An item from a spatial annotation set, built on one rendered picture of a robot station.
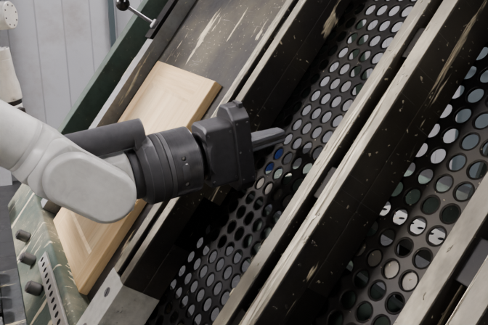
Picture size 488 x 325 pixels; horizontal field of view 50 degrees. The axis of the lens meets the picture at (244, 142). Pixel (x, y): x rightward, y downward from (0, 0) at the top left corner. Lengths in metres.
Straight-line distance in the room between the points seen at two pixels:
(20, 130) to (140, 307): 0.37
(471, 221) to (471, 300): 0.06
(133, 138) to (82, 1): 3.77
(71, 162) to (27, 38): 3.81
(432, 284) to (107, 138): 0.39
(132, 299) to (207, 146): 0.29
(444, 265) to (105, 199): 0.36
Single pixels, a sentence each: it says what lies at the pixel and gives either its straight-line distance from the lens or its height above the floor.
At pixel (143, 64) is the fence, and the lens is 1.45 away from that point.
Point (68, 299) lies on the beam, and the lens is 1.06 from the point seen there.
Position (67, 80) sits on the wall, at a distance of 4.43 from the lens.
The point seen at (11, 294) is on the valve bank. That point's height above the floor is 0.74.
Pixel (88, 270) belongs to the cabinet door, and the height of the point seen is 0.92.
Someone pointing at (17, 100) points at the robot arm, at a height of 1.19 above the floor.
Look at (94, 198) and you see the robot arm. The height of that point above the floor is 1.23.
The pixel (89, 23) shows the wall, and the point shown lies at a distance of 4.40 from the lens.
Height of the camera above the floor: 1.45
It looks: 16 degrees down
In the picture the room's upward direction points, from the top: straight up
